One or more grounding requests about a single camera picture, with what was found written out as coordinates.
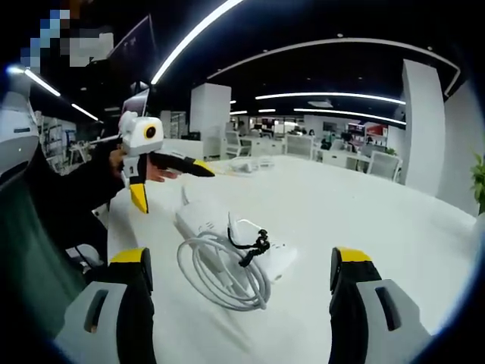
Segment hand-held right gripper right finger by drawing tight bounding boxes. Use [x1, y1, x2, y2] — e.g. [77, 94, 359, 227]
[328, 246, 433, 364]

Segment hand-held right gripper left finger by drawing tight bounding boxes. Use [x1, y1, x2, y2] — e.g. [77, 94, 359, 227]
[52, 246, 157, 364]

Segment white power strip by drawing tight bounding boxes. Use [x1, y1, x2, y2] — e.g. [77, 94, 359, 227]
[174, 199, 299, 284]

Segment white charger cable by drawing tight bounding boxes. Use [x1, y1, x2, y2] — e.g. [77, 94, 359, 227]
[176, 227, 272, 312]

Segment white desk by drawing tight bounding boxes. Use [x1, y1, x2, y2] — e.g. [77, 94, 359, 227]
[90, 154, 480, 364]

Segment long ceiling light strip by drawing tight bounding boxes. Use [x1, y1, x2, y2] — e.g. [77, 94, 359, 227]
[293, 108, 407, 126]
[255, 92, 407, 106]

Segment person's left hand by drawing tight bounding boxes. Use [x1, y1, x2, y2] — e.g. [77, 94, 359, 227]
[108, 149, 180, 184]

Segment pink lit monitor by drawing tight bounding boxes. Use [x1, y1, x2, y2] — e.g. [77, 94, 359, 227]
[120, 89, 152, 119]

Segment white mesh office chair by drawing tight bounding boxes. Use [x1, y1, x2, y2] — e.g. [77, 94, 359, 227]
[225, 130, 243, 158]
[284, 134, 316, 160]
[365, 150, 403, 185]

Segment large dark display screen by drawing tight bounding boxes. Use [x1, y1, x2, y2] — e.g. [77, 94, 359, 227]
[108, 14, 157, 90]

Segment large curved ceiling light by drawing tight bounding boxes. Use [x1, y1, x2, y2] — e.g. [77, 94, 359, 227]
[150, 0, 243, 85]

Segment person's dark green clothing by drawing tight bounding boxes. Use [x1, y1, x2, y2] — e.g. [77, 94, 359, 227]
[0, 177, 111, 342]

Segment white chest-worn device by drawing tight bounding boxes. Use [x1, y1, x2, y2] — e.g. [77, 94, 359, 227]
[0, 89, 41, 179]

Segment background office workstations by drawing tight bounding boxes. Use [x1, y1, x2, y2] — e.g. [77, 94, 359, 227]
[162, 111, 405, 185]

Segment green potted plant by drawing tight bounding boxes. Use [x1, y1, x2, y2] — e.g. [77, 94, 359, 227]
[469, 151, 485, 217]

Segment bundle of white cables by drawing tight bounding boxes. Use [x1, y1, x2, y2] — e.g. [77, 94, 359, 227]
[223, 155, 276, 177]

